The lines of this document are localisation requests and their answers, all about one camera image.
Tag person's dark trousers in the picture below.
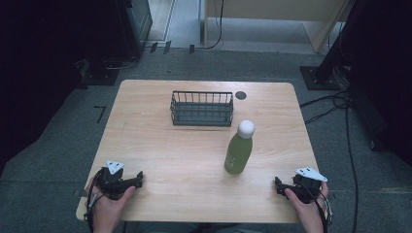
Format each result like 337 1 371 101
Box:
122 221 276 233

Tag hand-held gripper cable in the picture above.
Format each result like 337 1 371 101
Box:
84 170 105 233
296 181 334 233

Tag black wire basket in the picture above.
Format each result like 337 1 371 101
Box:
169 90 235 127

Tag green bottle with white cap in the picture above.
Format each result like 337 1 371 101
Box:
223 119 257 176

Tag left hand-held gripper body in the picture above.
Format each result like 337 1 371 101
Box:
95 160 138 201

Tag black flat stand base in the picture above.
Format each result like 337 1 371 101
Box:
76 58 120 87

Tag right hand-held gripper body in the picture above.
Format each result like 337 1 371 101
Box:
284 166 328 205

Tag black stand with square base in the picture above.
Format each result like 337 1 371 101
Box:
298 0 370 91

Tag black hanging cable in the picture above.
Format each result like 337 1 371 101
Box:
205 0 225 50

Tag right hand-held gripper cable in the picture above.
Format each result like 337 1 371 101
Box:
296 181 334 233

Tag black floor cables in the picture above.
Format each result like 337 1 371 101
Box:
299 90 361 233

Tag light wooden desk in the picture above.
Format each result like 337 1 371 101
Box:
203 0 355 54

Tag left hand-held gripper cable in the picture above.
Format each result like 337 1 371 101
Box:
84 170 105 233

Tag black equipment cabinet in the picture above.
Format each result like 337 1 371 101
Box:
117 0 154 61

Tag grey floor cable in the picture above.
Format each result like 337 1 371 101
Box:
104 55 140 71

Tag person's right hand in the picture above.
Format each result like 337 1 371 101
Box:
284 182 330 228

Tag person's left hand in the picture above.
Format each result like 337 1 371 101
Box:
88 184 137 229

